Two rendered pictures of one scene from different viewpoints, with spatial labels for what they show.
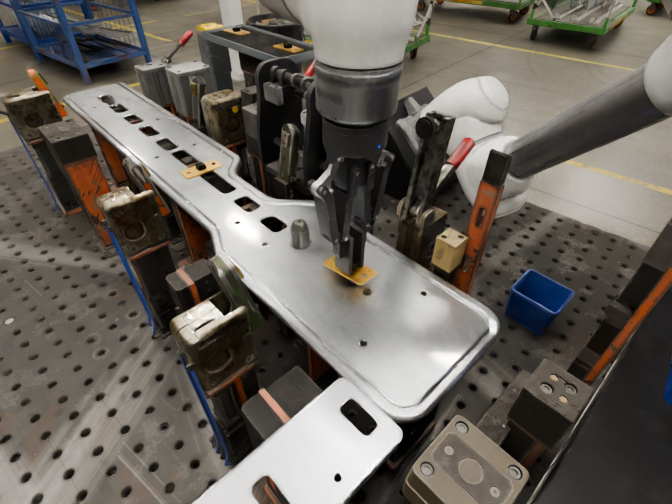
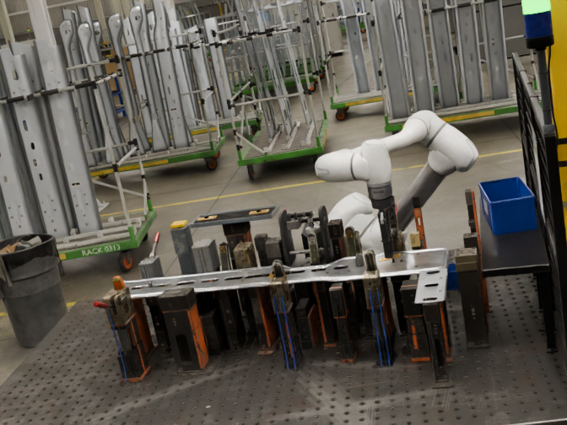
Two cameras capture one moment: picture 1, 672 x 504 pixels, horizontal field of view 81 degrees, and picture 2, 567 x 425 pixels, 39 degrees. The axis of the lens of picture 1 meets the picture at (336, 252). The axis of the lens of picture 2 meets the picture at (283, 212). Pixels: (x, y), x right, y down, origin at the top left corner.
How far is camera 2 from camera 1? 2.63 m
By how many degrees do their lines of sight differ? 38
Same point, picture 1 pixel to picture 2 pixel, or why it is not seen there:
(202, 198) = (297, 277)
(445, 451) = (458, 252)
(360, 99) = (387, 189)
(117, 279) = (235, 373)
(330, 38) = (379, 177)
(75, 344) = (261, 390)
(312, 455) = (431, 278)
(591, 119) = (421, 187)
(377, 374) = (428, 266)
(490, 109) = (366, 207)
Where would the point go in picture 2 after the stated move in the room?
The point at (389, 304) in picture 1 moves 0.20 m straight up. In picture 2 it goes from (412, 259) to (403, 208)
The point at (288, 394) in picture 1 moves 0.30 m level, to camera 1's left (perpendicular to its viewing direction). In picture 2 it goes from (409, 283) to (343, 314)
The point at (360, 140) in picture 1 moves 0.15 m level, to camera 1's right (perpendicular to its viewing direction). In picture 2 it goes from (388, 201) to (418, 189)
